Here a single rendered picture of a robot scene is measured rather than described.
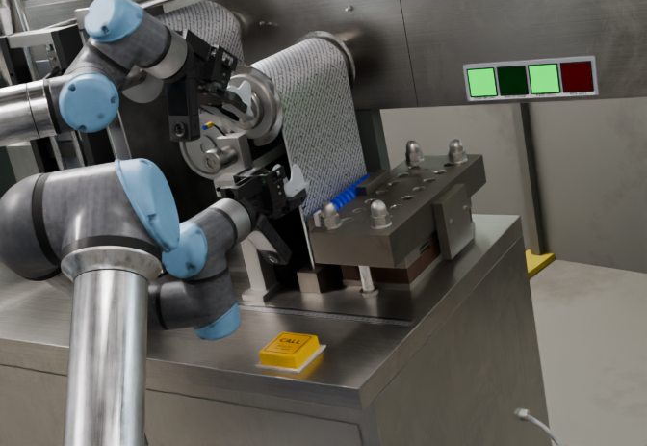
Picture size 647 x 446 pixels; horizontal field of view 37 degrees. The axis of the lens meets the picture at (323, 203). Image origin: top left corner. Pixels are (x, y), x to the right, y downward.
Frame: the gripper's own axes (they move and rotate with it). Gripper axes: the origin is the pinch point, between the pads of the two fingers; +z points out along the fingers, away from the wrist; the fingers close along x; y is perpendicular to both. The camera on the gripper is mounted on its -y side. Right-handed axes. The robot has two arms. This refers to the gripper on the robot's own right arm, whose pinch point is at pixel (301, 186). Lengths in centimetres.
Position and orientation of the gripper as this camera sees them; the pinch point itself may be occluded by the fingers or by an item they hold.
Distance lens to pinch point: 171.9
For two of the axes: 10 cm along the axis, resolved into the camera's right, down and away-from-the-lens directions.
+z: 5.2, -3.7, 7.7
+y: -1.9, -9.3, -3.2
